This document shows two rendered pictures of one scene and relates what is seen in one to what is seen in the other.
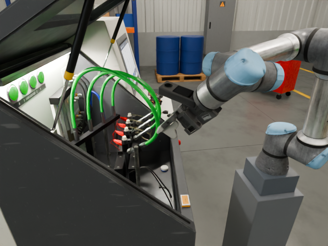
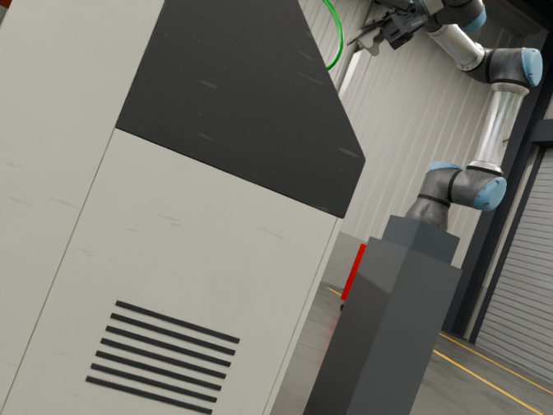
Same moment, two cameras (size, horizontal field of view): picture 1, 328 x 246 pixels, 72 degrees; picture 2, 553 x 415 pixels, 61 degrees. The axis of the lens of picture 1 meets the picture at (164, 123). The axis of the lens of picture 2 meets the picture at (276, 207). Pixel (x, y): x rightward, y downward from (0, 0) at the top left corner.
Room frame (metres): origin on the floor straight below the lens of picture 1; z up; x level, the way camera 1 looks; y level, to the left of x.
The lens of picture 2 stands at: (-0.61, 0.28, 0.72)
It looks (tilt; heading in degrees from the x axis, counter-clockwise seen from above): 2 degrees up; 349
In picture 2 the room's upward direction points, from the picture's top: 21 degrees clockwise
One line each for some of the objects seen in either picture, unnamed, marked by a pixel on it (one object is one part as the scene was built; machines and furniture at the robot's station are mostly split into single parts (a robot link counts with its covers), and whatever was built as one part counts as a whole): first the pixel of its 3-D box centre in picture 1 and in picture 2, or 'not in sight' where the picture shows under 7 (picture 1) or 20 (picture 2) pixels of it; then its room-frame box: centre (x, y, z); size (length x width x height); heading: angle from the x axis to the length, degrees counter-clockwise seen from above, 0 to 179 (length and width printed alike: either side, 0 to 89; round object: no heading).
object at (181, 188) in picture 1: (178, 179); not in sight; (0.85, -0.07, 0.87); 0.62 x 0.04 x 0.16; 2
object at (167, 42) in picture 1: (179, 57); not in sight; (5.87, -0.39, 0.51); 1.20 x 0.85 x 1.02; 97
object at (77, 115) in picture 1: (75, 97); not in sight; (1.07, 0.44, 1.20); 0.13 x 0.03 x 0.31; 2
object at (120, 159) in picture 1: (130, 159); not in sight; (0.96, 0.17, 0.91); 0.34 x 0.10 x 0.15; 2
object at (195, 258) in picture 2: not in sight; (173, 298); (0.83, 0.20, 0.39); 0.70 x 0.58 x 0.79; 2
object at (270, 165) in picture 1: (273, 157); (429, 212); (0.91, -0.54, 0.95); 0.15 x 0.15 x 0.10
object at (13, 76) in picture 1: (43, 61); not in sight; (0.83, 0.43, 1.43); 0.54 x 0.03 x 0.02; 2
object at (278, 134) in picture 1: (280, 137); (442, 182); (0.91, -0.54, 1.07); 0.13 x 0.12 x 0.14; 34
